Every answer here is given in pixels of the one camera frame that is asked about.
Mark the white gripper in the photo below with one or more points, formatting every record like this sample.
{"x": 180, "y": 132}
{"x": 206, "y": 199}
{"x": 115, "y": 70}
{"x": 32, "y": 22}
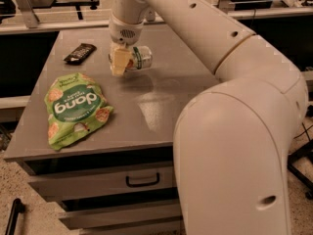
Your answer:
{"x": 124, "y": 33}

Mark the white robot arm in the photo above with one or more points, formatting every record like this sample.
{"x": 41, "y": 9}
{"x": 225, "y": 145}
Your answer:
{"x": 230, "y": 142}

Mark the black chocolate bar wrapper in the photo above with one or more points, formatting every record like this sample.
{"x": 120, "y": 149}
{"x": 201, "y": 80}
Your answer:
{"x": 80, "y": 54}

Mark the green dang snack bag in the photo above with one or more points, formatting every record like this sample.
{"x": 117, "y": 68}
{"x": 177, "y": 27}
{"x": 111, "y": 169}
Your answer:
{"x": 76, "y": 107}

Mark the grey drawer cabinet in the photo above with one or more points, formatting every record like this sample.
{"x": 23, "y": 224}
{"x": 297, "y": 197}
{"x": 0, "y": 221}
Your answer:
{"x": 87, "y": 179}

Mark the black stand leg left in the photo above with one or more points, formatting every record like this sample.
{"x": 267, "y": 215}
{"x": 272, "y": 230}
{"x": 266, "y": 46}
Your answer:
{"x": 18, "y": 207}

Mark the black stand leg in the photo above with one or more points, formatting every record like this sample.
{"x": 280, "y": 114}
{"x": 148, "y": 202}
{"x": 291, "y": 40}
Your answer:
{"x": 292, "y": 159}
{"x": 18, "y": 207}

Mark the black stand leg right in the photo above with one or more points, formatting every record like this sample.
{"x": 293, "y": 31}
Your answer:
{"x": 292, "y": 159}

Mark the metal rail frame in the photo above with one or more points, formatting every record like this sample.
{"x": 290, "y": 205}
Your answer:
{"x": 57, "y": 17}

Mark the black drawer handle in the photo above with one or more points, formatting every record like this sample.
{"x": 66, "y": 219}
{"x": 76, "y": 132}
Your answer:
{"x": 137, "y": 182}

